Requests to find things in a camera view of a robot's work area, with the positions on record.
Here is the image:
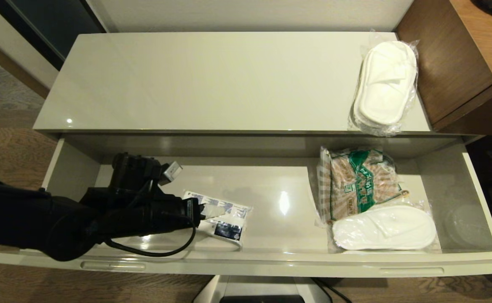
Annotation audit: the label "dark glass door panel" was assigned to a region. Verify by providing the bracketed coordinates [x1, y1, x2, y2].
[0, 0, 107, 71]

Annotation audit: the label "open grey drawer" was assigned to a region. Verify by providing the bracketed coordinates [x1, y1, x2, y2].
[0, 134, 492, 278]

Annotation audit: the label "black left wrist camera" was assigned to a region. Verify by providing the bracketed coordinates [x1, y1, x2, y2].
[110, 152, 184, 200]

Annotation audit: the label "white slippers in flat bag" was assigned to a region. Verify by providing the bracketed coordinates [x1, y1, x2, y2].
[332, 204, 440, 253]

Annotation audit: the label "white tissue pack blue print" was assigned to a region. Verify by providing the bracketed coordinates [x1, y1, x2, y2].
[183, 190, 253, 247]

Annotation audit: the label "brown wooden baseboard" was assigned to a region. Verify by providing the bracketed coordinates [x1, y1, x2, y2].
[0, 29, 52, 100]

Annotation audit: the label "green brown snack bag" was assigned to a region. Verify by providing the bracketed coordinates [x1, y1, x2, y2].
[317, 146, 411, 226]

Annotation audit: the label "glossy grey cabinet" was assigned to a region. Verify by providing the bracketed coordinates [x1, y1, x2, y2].
[33, 32, 484, 144]

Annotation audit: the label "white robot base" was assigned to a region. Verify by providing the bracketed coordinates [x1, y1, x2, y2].
[193, 276, 331, 303]

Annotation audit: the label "black floor cable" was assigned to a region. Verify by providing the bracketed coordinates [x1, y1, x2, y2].
[311, 277, 352, 303]

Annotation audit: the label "white slippers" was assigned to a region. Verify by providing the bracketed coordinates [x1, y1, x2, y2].
[348, 29, 420, 138]
[332, 204, 440, 253]

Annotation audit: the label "brown wooden desk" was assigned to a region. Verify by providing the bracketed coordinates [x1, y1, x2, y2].
[396, 0, 492, 136]

